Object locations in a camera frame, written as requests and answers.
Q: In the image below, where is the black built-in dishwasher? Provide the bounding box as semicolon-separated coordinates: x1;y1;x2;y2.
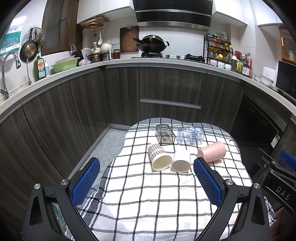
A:
231;94;287;153

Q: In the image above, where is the green dish soap bottle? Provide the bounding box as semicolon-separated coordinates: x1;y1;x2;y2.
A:
33;55;46;81

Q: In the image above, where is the white plain cup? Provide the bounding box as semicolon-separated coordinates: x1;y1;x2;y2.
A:
171;150;191;173

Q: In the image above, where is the clear printed glass cup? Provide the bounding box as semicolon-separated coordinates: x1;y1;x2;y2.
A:
176;126;205;144

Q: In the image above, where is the black spice rack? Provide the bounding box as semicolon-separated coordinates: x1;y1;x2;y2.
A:
203;35;233;64

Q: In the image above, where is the black microwave oven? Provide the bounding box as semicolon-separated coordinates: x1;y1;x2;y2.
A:
276;61;296;99

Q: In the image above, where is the white bowl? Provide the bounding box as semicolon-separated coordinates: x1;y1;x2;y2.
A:
260;75;274;86

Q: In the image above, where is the checkered white black cloth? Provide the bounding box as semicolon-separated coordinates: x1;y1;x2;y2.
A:
75;117;277;241

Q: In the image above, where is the grey drawer handle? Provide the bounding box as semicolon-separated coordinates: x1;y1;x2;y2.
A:
140;98;201;110

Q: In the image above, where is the green plastic basin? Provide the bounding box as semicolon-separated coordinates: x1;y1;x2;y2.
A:
52;57;80;73

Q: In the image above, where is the black wok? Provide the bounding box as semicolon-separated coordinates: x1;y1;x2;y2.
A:
133;35;170;53

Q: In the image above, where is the red sauce bottle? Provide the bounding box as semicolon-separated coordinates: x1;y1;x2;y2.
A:
245;53;252;69

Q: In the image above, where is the hanging frying pan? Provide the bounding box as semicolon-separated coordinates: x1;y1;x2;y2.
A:
20;28;39;62

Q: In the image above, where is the pink plastic cup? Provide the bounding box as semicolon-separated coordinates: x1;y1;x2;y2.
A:
197;142;226;163

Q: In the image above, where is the black range hood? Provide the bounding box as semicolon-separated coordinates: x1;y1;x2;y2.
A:
133;0;213;32

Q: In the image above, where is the smoky square glass cup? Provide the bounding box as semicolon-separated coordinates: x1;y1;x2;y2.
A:
156;124;176;146

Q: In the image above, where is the brown cutting board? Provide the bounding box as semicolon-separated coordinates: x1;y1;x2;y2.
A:
119;26;139;53

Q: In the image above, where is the chrome kitchen faucet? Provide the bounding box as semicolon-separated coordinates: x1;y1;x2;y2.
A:
1;51;22;100

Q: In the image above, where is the cream cup with red pattern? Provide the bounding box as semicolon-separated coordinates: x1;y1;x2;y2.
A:
148;143;172;171

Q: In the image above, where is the gas stove burner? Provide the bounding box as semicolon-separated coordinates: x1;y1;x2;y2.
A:
141;52;163;58

